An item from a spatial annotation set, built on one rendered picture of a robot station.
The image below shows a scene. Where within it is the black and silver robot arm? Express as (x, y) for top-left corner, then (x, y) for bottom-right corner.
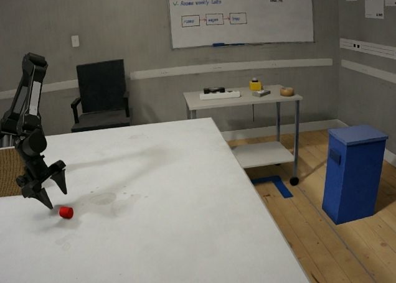
(0, 52), (48, 188)

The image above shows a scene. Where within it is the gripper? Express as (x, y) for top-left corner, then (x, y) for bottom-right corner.
(21, 154), (67, 210)

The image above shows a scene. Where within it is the red short cylinder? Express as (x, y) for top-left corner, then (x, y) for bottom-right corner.
(59, 206), (73, 218)

